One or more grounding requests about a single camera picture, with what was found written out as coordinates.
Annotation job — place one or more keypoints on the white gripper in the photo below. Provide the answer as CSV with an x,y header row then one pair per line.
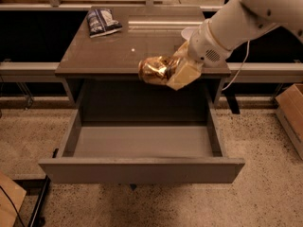
x,y
204,45

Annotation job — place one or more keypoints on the crushed orange soda can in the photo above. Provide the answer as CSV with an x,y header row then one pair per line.
x,y
157,70

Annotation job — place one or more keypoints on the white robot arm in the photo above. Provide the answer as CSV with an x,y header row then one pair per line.
x,y
237,22

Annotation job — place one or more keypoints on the grey drawer cabinet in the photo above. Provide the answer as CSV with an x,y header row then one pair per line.
x,y
105,68

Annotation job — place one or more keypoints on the open grey top drawer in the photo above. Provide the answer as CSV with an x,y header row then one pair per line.
x,y
135,133

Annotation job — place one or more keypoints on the white ceramic bowl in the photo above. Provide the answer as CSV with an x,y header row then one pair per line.
x,y
189,32

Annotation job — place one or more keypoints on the blue white chip bag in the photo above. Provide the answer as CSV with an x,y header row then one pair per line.
x,y
101,22

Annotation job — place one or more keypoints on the cardboard box right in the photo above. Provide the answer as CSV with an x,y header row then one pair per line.
x,y
290,114

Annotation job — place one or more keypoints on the cardboard sheet left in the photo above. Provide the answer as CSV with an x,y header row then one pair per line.
x,y
12,196

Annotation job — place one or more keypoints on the black metal floor frame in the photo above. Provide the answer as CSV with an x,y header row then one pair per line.
x,y
40,189

